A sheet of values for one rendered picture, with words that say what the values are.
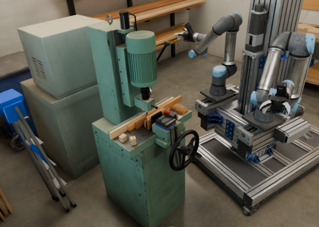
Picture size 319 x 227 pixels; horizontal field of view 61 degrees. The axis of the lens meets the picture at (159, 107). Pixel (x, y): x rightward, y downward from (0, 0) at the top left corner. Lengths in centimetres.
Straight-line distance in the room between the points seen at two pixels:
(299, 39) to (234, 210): 146
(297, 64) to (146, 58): 93
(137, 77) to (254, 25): 91
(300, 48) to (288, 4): 39
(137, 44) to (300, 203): 194
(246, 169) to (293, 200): 47
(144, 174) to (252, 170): 109
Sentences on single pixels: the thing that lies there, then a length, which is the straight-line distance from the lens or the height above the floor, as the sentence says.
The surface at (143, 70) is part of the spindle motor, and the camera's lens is 163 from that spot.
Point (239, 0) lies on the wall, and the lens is 505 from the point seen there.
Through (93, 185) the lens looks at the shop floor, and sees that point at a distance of 277.
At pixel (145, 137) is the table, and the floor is 90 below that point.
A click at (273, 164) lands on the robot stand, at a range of 269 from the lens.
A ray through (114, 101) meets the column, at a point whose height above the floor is 102.
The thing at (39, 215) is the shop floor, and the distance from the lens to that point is 271.
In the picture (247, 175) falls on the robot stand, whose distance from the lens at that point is 252.
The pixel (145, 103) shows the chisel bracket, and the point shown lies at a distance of 178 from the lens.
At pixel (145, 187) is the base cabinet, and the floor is 51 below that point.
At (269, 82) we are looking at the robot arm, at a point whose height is 121.
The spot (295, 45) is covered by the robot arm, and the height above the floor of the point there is 140.
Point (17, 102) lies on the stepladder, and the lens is 195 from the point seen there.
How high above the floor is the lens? 196
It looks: 31 degrees down
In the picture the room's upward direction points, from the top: 3 degrees counter-clockwise
